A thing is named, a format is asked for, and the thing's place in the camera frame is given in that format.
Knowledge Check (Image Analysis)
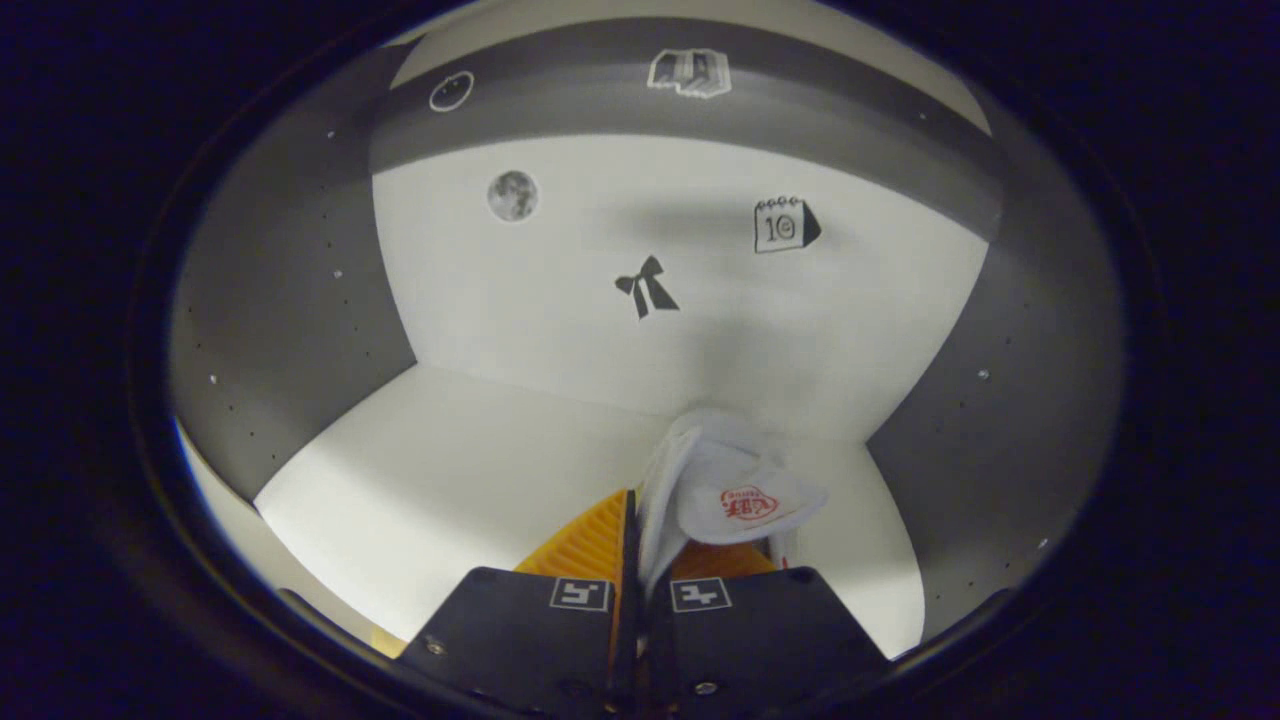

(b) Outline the white shoe cabinet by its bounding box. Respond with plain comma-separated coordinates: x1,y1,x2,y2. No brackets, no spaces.
165,0,1126,661

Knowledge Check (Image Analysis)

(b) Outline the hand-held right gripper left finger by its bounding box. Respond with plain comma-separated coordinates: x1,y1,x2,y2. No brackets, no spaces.
400,488,642,720

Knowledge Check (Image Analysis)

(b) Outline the white canvas shoe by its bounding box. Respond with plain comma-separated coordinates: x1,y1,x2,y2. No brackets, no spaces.
635,408,829,601

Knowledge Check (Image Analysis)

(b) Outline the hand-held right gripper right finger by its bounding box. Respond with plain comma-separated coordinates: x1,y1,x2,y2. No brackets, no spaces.
645,540,893,720

